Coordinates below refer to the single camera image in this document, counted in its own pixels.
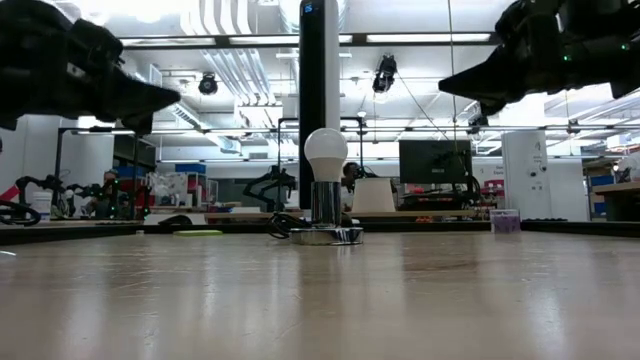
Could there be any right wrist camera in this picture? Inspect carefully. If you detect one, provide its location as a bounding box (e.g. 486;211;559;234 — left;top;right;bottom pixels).
494;0;559;46

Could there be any black monitor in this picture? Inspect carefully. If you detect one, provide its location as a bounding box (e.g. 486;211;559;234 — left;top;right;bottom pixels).
398;139;474;185

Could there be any black cable loop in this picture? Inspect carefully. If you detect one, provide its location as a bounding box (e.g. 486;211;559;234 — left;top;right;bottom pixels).
0;199;42;226

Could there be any black lamp power cord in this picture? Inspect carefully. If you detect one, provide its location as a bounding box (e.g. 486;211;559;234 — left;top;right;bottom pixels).
266;212;314;240

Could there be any beige lampshade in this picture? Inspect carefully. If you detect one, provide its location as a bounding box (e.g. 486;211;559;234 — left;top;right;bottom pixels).
352;178;396;214

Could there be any white bucket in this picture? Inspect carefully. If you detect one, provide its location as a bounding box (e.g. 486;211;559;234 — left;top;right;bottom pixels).
30;191;54;221

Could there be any tall room pillar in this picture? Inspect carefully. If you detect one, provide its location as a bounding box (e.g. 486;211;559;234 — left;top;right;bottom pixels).
298;0;341;211

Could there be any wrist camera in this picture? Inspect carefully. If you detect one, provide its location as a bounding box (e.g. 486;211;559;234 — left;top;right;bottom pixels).
73;19;124;64
494;0;559;46

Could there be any chrome lamp socket base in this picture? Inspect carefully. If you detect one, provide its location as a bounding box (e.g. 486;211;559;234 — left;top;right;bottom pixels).
289;180;365;246

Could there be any black metal frame stand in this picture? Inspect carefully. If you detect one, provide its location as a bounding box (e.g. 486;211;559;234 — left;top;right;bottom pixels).
53;125;146;221

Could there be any thin hanging cable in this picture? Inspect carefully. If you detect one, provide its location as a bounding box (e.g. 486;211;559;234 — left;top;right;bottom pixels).
446;0;459;142

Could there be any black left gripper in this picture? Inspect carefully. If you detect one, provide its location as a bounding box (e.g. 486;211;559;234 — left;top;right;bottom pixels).
29;58;182;136

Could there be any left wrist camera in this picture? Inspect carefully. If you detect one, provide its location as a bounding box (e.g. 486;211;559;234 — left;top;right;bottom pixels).
73;19;124;64

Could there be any white lightbulb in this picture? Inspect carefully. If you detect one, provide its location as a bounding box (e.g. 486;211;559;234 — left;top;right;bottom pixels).
303;127;349;184

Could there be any ceiling light rail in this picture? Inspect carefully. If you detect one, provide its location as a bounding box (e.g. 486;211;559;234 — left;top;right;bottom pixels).
119;32;501;50

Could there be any flat black object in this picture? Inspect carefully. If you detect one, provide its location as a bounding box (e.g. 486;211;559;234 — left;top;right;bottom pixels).
158;214;194;228

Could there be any small purple container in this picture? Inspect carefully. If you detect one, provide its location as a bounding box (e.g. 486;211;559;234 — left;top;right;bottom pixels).
489;208;521;234

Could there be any black ceiling camera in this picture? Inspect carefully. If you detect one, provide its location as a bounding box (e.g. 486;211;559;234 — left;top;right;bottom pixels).
372;54;399;94
467;113;490;136
197;72;220;97

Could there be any white cabinet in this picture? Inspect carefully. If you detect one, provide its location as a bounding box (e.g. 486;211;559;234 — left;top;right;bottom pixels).
501;130;549;221

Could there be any wooden workbench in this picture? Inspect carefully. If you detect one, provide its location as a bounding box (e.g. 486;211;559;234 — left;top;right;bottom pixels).
592;180;640;222

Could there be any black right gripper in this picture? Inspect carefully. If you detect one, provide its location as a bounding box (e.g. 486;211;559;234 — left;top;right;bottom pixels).
438;29;581;117

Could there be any person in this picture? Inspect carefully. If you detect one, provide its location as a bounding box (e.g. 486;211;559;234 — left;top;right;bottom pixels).
101;169;124;219
341;161;362;211

